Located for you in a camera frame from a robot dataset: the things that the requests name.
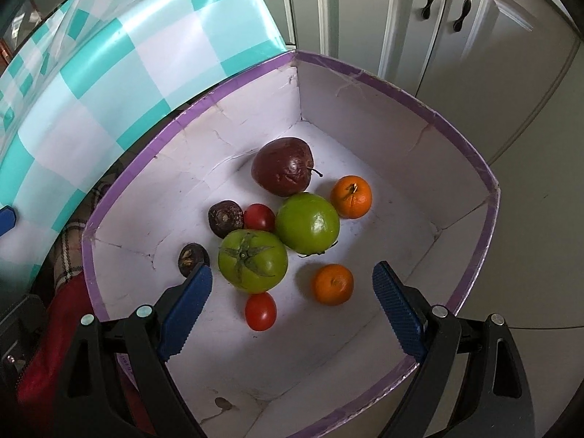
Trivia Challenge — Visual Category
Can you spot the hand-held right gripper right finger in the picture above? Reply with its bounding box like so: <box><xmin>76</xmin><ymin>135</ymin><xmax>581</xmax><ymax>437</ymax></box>
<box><xmin>371</xmin><ymin>261</ymin><xmax>534</xmax><ymax>438</ymax></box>

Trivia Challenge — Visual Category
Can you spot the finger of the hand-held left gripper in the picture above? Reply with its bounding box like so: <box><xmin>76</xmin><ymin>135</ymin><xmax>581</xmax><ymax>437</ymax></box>
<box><xmin>0</xmin><ymin>207</ymin><xmax>19</xmax><ymax>239</ymax></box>

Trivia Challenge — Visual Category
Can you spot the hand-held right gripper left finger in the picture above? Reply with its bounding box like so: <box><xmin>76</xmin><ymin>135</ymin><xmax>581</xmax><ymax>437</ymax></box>
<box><xmin>54</xmin><ymin>264</ymin><xmax>214</xmax><ymax>438</ymax></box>

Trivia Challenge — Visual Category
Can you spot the small dark wrinkled fruit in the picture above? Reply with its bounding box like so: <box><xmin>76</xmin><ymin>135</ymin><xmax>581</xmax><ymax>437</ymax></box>
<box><xmin>178</xmin><ymin>243</ymin><xmax>211</xmax><ymax>278</ymax></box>
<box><xmin>208</xmin><ymin>200</ymin><xmax>245</xmax><ymax>239</ymax></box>

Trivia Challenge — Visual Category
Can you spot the small orange tangerine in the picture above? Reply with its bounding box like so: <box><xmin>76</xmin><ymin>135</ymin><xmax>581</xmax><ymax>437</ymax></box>
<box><xmin>311</xmin><ymin>264</ymin><xmax>355</xmax><ymax>306</ymax></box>
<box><xmin>330</xmin><ymin>175</ymin><xmax>372</xmax><ymax>220</ymax></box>

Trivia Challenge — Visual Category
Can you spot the red cherry tomato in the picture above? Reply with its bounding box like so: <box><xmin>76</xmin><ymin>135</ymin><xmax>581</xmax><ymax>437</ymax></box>
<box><xmin>243</xmin><ymin>203</ymin><xmax>276</xmax><ymax>233</ymax></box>
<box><xmin>245</xmin><ymin>292</ymin><xmax>277</xmax><ymax>331</ymax></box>

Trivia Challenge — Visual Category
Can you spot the green tomato with stem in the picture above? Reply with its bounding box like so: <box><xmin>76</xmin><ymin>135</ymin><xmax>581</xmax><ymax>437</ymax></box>
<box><xmin>218</xmin><ymin>229</ymin><xmax>289</xmax><ymax>295</ymax></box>

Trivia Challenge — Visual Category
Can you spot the smooth green tomato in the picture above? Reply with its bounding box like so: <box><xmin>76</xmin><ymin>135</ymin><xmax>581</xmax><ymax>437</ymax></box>
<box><xmin>274</xmin><ymin>192</ymin><xmax>341</xmax><ymax>256</ymax></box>

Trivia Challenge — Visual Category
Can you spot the white box with purple rim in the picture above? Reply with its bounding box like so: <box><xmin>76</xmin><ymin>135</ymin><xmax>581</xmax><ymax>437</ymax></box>
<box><xmin>82</xmin><ymin>50</ymin><xmax>501</xmax><ymax>438</ymax></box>

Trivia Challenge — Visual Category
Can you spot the large dark red fruit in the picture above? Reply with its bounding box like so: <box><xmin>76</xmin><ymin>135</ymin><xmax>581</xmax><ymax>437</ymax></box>
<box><xmin>251</xmin><ymin>137</ymin><xmax>324</xmax><ymax>195</ymax></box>

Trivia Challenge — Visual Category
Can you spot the red cloth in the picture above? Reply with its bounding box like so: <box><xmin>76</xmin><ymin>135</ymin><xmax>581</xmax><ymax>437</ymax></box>
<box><xmin>17</xmin><ymin>276</ymin><xmax>153</xmax><ymax>438</ymax></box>

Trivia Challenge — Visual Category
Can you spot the plaid cloth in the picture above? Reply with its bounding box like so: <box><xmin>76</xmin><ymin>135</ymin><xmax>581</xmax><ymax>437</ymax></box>
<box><xmin>45</xmin><ymin>180</ymin><xmax>115</xmax><ymax>286</ymax></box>

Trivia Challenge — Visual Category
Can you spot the teal checked tablecloth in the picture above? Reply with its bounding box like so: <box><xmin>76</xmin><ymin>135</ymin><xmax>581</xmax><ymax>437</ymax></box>
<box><xmin>0</xmin><ymin>0</ymin><xmax>289</xmax><ymax>284</ymax></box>

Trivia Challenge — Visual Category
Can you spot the pale green cabinet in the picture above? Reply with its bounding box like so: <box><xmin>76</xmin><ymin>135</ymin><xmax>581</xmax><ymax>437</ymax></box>
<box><xmin>242</xmin><ymin>0</ymin><xmax>584</xmax><ymax>329</ymax></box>

